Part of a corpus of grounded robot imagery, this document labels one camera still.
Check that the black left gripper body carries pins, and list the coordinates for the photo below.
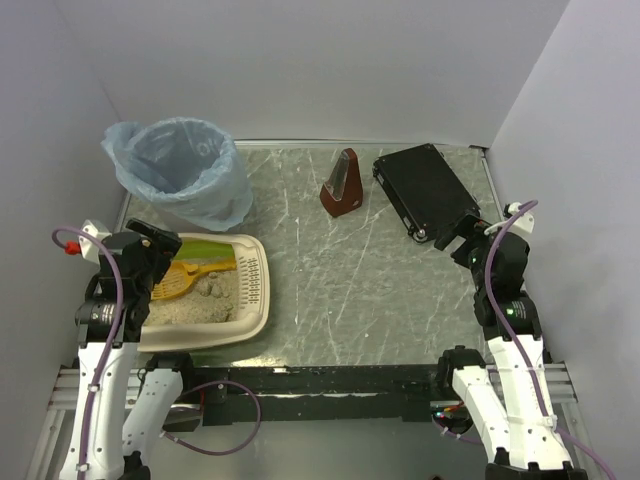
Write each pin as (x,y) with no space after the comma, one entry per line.
(154,236)

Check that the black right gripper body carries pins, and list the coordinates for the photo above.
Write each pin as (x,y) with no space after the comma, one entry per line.
(464,229)

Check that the yellow litter scoop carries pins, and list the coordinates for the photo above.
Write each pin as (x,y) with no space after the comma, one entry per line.
(181,276)

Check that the beige litter box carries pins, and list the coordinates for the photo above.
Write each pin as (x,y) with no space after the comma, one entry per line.
(254,295)

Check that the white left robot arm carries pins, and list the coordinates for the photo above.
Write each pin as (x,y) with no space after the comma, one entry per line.
(110,440)

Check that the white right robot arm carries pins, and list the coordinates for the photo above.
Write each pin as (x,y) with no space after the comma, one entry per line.
(515,420)

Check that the beige cat litter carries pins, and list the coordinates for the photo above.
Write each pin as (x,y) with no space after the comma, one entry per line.
(213,299)

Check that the grey bin with blue bag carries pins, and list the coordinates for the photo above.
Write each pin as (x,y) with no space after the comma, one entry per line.
(184,166)

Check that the black rectangular case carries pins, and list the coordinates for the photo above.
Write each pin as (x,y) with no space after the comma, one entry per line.
(425,192)

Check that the brown wooden metronome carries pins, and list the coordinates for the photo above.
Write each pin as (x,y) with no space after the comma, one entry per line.
(343,192)

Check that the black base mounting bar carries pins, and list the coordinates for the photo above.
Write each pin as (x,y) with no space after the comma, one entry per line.
(229,395)

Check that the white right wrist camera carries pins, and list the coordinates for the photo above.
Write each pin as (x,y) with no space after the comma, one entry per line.
(524,222)

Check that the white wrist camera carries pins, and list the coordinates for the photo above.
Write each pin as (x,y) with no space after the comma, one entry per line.
(84,246)
(524,222)

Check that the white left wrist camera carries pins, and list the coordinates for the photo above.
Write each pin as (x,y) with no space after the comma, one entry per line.
(84,246)

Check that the aluminium rail frame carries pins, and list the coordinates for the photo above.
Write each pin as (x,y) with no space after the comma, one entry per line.
(56,432)

